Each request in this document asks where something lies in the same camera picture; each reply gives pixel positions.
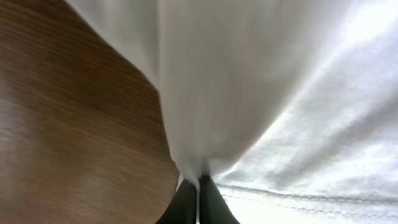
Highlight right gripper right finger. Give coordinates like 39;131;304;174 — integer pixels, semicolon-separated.
199;175;240;224

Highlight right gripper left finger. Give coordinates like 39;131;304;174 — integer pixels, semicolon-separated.
155;179;197;224

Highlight white t-shirt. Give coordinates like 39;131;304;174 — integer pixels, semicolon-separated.
70;0;397;223

